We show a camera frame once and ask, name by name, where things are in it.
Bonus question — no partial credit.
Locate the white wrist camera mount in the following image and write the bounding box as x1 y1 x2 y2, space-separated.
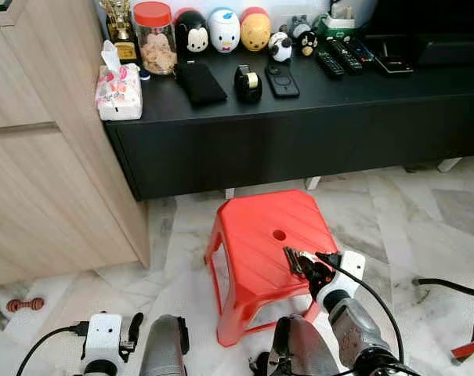
81 313 125 364
315 251 367 311

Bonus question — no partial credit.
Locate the small black cartoon figure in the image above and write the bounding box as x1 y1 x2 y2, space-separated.
290 16 318 57

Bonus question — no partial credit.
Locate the black television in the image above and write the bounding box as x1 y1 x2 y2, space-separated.
360 0 474 65

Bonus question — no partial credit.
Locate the light wooden cabinet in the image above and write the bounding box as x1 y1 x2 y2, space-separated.
0 0 151 287

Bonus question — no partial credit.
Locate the black mouse egg figure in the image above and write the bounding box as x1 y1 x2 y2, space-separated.
175 9 211 54

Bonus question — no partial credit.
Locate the white duck egg figure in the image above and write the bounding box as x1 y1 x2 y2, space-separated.
208 8 241 53

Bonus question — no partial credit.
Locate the small panda figure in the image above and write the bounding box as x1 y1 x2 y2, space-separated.
268 31 293 63

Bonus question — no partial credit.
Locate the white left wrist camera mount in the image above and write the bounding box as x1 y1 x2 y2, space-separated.
81 313 125 364

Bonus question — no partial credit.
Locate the black remote control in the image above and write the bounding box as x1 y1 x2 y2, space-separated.
313 49 346 79
329 39 364 73
348 39 376 65

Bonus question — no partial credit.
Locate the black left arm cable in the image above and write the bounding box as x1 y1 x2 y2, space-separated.
16 322 89 376

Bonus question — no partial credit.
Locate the black tape dispenser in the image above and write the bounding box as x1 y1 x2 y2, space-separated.
233 65 263 105

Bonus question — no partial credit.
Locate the black metal chair base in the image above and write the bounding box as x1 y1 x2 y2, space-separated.
412 276 474 344

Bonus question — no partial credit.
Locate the black phone with ring case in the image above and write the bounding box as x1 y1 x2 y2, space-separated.
265 63 300 99

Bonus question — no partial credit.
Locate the green and white box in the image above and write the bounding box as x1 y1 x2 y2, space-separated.
319 0 357 42

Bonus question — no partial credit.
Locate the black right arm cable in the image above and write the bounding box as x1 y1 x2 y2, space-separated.
315 251 407 366

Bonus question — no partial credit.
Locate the red lidded snack jar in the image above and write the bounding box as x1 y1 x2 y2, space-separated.
132 2 179 76

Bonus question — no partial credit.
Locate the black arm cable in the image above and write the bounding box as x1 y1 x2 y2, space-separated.
16 322 89 376
315 251 407 366

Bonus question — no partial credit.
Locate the black TV cabinet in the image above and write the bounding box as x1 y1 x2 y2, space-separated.
103 35 474 201

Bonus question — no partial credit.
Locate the gold trophy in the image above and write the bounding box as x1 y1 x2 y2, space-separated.
100 0 140 64

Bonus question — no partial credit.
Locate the red plastic stool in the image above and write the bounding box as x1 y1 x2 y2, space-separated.
204 189 341 347

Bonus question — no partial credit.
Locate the brown dumbbell shaped toy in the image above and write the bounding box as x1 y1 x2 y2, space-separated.
5 297 45 313

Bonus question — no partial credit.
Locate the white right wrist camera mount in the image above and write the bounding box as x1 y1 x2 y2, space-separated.
315 251 367 311

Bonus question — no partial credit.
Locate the red bar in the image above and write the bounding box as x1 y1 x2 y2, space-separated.
450 336 474 362

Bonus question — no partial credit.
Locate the yellow bear egg figure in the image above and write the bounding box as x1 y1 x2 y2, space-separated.
240 7 272 52

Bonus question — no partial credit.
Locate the floral tissue pack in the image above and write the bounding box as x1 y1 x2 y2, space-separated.
95 41 143 121

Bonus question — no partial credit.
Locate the small black flat box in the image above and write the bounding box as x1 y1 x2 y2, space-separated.
374 55 414 76

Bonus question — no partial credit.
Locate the silver key bunch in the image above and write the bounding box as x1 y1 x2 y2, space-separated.
284 247 319 277

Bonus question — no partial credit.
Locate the grey right robot leg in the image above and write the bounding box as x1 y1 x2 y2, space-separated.
266 315 341 376

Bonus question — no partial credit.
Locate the black flat pouch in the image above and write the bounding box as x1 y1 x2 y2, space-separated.
176 61 228 107

